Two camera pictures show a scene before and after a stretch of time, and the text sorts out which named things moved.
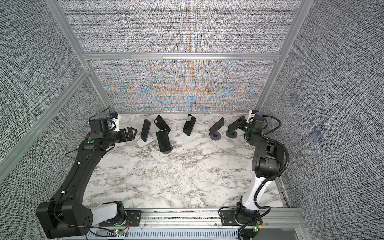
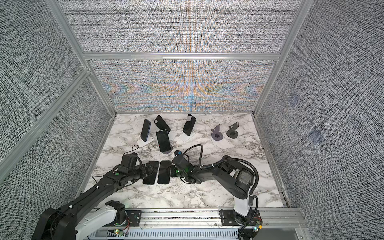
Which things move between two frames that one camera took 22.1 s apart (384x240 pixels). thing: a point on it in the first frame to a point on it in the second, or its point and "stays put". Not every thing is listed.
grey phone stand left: (215, 136) stays put
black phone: (217, 126) to (164, 172)
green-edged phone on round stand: (163, 140) stays put
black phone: (234, 126) to (150, 179)
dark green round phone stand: (232, 135) stays put
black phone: (190, 123) stays put
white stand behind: (171, 135) stays put
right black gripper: (243, 122) to (172, 171)
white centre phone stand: (183, 137) stays put
